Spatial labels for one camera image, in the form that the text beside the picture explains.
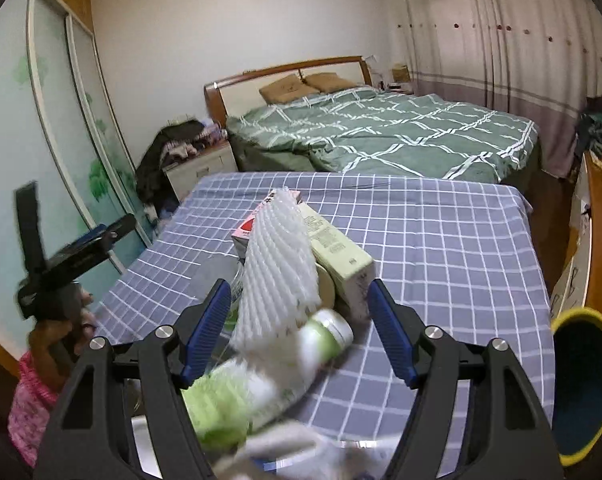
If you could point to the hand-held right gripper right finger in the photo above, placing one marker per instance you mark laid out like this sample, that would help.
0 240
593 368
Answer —
392 340

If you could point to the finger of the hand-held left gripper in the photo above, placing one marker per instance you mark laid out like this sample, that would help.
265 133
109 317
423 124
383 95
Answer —
28 225
88 247

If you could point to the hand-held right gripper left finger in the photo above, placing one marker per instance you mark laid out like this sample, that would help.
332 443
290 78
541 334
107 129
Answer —
206 332

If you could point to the white green plastic bottle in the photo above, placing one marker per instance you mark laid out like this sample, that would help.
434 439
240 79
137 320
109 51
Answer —
326 332

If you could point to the white foam fruit net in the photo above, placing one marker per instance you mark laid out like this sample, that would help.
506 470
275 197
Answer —
276 270

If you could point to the cream green cardboard box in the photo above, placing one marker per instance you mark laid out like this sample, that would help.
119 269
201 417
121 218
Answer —
338 255

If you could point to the pink drink carton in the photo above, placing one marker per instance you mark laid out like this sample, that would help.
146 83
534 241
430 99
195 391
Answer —
242 235

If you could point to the white paper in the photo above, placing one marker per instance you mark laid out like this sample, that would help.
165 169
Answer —
291 452

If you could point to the yellow rimmed blue bin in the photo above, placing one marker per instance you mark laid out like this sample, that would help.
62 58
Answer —
586 390

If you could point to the person's left forearm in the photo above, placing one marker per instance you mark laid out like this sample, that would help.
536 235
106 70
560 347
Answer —
26 410

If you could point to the person's left hand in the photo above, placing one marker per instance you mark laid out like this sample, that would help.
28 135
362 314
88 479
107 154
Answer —
48 345

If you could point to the sliding door wardrobe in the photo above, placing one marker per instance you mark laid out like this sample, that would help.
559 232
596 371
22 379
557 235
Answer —
56 135

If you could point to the dark clothes pile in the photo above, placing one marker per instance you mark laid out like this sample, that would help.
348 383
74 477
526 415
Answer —
153 170

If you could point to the blue checked tablecloth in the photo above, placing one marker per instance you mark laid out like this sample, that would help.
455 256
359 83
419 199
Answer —
431 240

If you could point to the white nightstand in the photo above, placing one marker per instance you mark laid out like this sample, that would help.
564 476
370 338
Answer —
201 170

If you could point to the wooden bed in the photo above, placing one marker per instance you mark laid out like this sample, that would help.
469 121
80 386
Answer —
231 94

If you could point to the green checked duvet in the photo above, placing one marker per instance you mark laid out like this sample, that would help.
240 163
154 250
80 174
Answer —
381 130

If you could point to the brown pillow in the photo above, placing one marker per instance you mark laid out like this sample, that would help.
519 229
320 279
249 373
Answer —
328 82
286 89

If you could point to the small tan box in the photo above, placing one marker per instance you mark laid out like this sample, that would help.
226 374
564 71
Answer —
400 73

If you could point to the mixed clothes pile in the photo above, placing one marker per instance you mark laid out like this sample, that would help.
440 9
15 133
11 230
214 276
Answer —
601 125

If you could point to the pink white curtain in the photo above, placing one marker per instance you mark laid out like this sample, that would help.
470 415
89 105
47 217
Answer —
481 50

